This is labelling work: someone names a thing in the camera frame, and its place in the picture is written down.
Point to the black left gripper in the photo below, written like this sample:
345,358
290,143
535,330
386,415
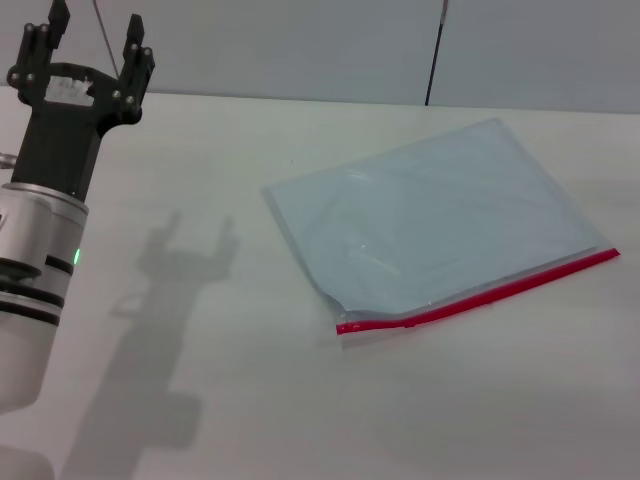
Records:
60,140

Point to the clear red-zip document bag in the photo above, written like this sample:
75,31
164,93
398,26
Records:
425,215

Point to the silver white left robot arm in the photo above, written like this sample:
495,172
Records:
30,240

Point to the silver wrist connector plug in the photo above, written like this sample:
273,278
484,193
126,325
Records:
6,161

